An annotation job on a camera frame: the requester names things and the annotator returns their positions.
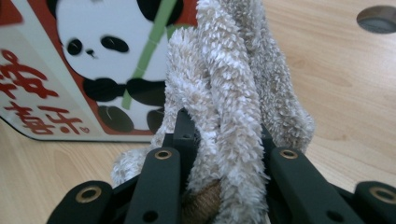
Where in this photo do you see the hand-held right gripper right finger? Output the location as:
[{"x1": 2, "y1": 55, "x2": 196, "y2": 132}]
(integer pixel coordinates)
[{"x1": 260, "y1": 123, "x2": 278, "y2": 157}]

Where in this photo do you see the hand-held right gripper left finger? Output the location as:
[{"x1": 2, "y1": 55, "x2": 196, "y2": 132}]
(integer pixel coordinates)
[{"x1": 162, "y1": 107, "x2": 200, "y2": 188}]

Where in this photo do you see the fluffy grey beige towel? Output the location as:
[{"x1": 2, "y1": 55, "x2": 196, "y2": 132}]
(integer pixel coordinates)
[{"x1": 110, "y1": 0, "x2": 316, "y2": 224}]

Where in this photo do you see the white red panda print board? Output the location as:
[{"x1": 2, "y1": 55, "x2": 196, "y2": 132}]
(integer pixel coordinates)
[{"x1": 0, "y1": 0, "x2": 200, "y2": 143}]

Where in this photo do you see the round grey table cable hole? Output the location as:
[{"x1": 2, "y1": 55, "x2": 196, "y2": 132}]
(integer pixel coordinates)
[{"x1": 356, "y1": 5, "x2": 396, "y2": 35}]

